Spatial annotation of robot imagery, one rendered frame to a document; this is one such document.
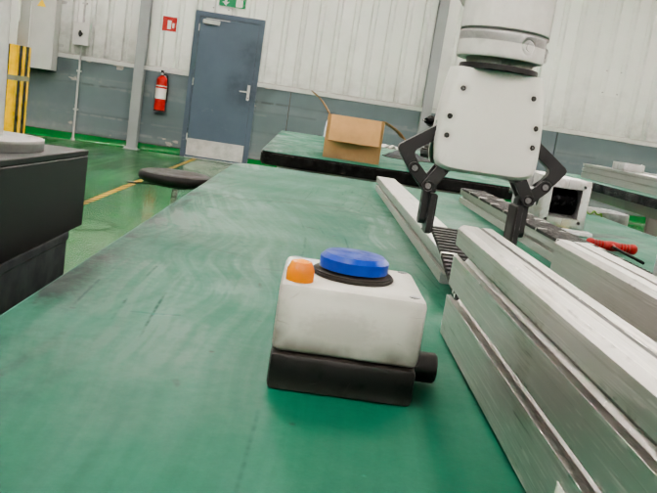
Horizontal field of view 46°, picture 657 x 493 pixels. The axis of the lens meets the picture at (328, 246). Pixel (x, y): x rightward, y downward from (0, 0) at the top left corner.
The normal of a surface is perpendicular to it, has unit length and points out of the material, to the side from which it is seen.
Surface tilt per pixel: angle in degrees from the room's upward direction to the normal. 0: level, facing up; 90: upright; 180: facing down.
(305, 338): 90
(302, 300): 90
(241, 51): 90
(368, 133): 69
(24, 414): 0
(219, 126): 90
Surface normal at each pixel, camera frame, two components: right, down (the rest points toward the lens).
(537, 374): -0.99, -0.14
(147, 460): 0.14, -0.98
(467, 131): -0.07, 0.18
